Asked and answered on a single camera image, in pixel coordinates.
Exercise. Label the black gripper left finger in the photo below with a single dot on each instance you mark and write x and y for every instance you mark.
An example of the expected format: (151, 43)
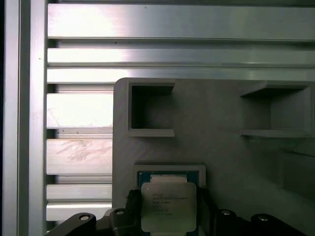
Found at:
(118, 223)

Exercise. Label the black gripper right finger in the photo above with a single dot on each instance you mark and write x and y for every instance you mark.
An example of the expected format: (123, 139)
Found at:
(221, 223)

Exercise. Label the silver CPU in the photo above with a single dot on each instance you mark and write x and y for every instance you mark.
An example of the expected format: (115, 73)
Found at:
(168, 206)

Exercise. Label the grey parts rack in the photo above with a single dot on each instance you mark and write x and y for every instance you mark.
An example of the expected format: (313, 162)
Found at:
(209, 147)

